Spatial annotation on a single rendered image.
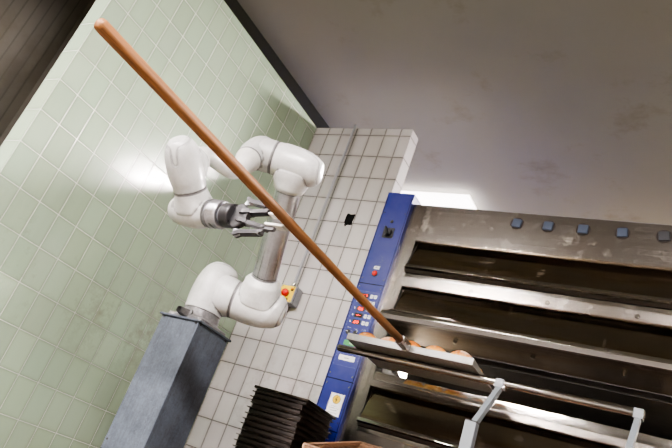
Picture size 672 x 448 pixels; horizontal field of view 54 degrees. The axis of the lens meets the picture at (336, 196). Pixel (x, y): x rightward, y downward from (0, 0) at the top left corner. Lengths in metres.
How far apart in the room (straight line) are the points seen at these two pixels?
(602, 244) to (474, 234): 0.60
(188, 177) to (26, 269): 1.01
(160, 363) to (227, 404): 0.99
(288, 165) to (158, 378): 0.93
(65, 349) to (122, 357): 0.31
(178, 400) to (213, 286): 0.45
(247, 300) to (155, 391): 0.48
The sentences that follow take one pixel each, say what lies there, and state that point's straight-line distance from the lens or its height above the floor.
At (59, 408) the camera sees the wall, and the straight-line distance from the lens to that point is 3.08.
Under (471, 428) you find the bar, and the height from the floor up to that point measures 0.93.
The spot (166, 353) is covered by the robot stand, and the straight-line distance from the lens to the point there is 2.67.
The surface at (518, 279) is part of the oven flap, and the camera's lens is 3.17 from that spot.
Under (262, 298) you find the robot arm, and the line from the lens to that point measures 2.66.
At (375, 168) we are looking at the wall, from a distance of 3.83.
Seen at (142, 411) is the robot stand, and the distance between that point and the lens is 2.64.
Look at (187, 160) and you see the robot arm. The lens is 2.01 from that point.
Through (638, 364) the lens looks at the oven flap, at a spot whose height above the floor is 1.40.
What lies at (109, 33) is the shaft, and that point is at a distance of 1.40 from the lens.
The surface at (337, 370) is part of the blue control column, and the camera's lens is 3.31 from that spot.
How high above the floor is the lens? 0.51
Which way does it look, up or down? 25 degrees up
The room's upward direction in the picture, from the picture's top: 21 degrees clockwise
